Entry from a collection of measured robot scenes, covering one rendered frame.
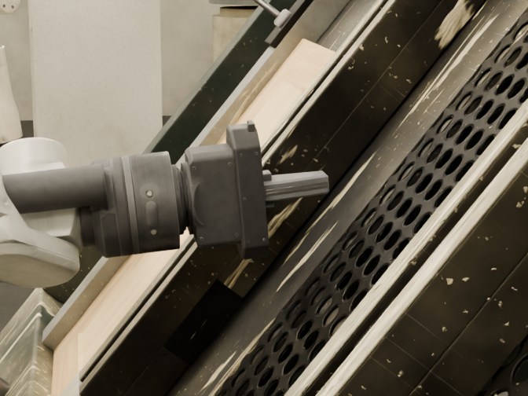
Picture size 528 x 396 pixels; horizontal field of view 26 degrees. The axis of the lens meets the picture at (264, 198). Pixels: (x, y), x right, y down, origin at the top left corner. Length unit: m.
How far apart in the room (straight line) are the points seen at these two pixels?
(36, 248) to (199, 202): 0.15
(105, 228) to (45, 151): 0.09
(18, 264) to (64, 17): 4.37
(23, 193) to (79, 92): 4.39
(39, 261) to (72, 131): 4.41
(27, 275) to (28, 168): 0.09
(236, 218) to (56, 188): 0.16
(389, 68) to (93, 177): 0.32
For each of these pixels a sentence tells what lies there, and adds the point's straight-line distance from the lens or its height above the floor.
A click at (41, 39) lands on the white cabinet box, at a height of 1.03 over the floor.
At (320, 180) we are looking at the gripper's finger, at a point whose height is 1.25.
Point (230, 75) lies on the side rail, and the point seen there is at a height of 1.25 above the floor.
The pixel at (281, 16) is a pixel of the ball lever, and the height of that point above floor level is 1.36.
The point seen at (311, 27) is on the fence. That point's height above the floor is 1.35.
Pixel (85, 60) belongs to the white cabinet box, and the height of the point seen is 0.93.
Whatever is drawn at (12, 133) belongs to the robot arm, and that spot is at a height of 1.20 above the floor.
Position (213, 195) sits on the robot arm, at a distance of 1.00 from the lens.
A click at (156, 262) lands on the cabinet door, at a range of 1.48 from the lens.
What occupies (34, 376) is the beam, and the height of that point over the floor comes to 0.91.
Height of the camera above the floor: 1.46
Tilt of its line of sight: 13 degrees down
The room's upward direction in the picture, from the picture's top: straight up
